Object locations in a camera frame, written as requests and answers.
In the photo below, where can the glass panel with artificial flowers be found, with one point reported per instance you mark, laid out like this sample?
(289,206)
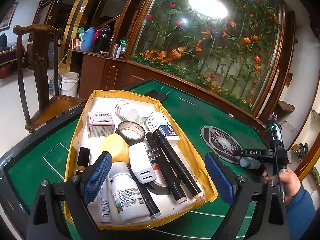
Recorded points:
(200,50)

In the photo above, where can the wooden wall shelf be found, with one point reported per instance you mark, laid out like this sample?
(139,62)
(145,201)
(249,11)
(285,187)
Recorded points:
(295,147)

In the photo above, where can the dark wooden chair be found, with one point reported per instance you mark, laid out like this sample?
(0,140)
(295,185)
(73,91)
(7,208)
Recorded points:
(40,62)

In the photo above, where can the blue thermos jug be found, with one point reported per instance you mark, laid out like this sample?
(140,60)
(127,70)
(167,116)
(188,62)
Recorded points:
(87,40)

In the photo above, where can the black tube gold band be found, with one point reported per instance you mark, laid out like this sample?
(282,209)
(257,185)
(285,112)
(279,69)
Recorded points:
(83,156)

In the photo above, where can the small grey cylinder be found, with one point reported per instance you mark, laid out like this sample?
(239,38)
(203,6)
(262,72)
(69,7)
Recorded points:
(250,162)

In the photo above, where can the white printed carton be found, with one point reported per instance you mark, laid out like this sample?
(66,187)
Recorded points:
(156,120)

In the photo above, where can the wooden display cabinet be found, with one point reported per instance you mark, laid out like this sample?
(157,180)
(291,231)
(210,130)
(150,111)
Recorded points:
(100,70)

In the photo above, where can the thick black tube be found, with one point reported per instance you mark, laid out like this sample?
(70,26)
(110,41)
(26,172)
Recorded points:
(178,165)
(167,177)

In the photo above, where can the white bottle red print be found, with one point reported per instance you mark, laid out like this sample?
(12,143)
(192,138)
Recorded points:
(123,108)

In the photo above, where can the black thermos jug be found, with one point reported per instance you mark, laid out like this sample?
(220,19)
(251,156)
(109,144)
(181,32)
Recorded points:
(100,42)

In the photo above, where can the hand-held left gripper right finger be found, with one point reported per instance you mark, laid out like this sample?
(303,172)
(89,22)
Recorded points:
(220,177)

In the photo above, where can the person's right forearm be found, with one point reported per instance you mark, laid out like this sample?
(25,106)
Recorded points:
(300,212)

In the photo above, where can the purple bottle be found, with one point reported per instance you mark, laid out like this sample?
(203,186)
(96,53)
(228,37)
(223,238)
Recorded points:
(271,116)
(276,116)

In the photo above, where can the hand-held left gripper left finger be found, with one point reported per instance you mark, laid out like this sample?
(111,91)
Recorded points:
(97,175)

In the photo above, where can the green bottle pack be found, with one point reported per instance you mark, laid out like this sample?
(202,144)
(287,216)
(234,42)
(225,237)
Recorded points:
(123,50)

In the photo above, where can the person's right hand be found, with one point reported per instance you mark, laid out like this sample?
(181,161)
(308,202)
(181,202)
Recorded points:
(290,182)

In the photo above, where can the white pink-edged medicine box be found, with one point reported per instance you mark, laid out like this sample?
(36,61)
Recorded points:
(101,127)

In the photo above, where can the yellow ball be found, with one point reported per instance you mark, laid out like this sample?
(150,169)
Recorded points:
(113,146)

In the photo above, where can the black marker grey cap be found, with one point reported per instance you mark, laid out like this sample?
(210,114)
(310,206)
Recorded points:
(147,197)

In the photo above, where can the octagonal table dice panel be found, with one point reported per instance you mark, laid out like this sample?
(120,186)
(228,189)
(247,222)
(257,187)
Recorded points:
(220,142)

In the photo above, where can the white power adapter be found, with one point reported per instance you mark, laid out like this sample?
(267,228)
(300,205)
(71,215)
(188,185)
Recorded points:
(140,160)

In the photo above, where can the white plastic bucket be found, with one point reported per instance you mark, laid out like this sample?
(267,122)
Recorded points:
(70,85)

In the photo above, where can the white bottle green label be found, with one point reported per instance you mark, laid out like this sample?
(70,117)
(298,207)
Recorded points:
(127,197)

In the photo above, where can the yellow-rimmed white tray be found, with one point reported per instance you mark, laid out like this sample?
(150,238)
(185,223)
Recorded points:
(186,155)

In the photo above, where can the green packet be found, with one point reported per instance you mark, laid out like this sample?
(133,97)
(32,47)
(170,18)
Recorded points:
(80,33)

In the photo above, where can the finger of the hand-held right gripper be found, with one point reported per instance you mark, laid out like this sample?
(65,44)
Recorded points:
(238,152)

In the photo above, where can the black item on shelf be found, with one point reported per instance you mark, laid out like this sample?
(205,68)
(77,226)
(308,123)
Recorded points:
(303,148)

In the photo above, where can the steel cup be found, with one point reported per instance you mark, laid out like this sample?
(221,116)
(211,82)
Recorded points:
(115,51)

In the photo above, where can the black rectangular pad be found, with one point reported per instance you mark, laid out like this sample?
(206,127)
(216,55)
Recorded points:
(156,95)

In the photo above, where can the black tape roll red core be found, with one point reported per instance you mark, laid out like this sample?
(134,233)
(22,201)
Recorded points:
(160,188)

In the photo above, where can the framed picture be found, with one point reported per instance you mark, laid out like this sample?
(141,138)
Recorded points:
(8,17)

